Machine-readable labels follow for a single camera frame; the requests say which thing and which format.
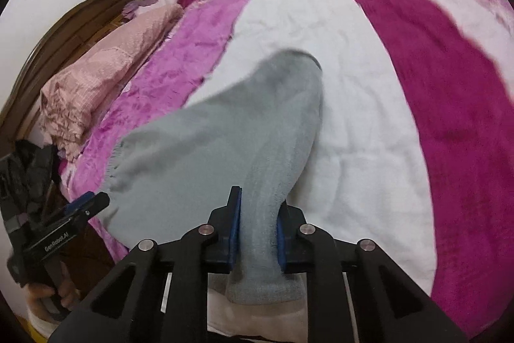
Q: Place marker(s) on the purple and white floral blanket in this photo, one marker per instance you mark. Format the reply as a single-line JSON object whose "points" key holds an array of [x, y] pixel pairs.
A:
{"points": [[381, 106]]}

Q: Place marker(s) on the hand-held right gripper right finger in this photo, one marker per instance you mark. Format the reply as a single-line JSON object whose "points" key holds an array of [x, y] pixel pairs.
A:
{"points": [[281, 238]]}

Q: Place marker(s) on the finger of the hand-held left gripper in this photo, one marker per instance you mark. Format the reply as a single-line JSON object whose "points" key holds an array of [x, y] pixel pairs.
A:
{"points": [[89, 203]]}

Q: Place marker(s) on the grey pants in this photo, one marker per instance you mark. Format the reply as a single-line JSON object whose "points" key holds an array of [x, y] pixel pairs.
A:
{"points": [[225, 134]]}

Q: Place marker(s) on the pink checked pillow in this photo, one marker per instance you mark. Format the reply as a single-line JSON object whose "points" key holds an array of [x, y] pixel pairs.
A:
{"points": [[108, 61]]}

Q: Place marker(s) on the dark wooden headboard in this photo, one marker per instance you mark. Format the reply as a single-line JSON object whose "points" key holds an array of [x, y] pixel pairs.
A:
{"points": [[68, 33]]}

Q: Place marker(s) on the dark cloth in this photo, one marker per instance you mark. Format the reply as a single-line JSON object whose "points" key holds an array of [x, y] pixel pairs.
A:
{"points": [[32, 170]]}

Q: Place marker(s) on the person's left hand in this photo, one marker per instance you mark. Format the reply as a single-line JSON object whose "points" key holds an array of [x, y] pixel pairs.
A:
{"points": [[42, 292]]}

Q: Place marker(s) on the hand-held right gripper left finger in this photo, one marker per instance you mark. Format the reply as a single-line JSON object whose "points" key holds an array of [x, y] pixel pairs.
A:
{"points": [[233, 230]]}

